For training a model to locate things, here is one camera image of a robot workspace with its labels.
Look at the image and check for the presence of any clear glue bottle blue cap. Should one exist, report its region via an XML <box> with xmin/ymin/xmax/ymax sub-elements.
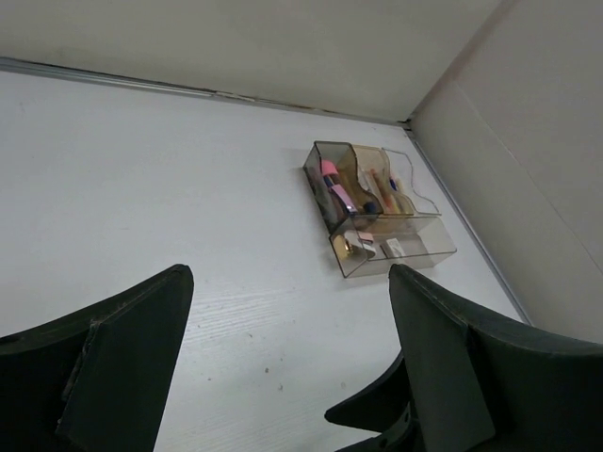
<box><xmin>363</xmin><ymin>201</ymin><xmax>379</xmax><ymax>214</ymax></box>

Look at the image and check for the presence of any orange highlighter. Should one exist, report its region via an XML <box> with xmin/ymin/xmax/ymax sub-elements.
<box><xmin>370</xmin><ymin>169</ymin><xmax>394</xmax><ymax>212</ymax></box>

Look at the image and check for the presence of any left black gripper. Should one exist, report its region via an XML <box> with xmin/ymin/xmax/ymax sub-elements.
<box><xmin>324</xmin><ymin>265</ymin><xmax>602</xmax><ymax>451</ymax></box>

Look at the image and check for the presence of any gold binder clip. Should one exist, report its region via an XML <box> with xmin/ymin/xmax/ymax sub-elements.
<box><xmin>332</xmin><ymin>235</ymin><xmax>358</xmax><ymax>261</ymax></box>

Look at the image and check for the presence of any pink correction tape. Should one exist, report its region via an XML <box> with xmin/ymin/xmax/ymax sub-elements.
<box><xmin>343</xmin><ymin>230</ymin><xmax>377</xmax><ymax>259</ymax></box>

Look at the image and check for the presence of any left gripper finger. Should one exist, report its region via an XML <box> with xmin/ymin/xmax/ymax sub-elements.
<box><xmin>1</xmin><ymin>265</ymin><xmax>194</xmax><ymax>451</ymax></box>

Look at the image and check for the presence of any transparent desk organizer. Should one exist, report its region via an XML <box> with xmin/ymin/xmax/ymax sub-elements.
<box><xmin>302</xmin><ymin>141</ymin><xmax>457</xmax><ymax>279</ymax></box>

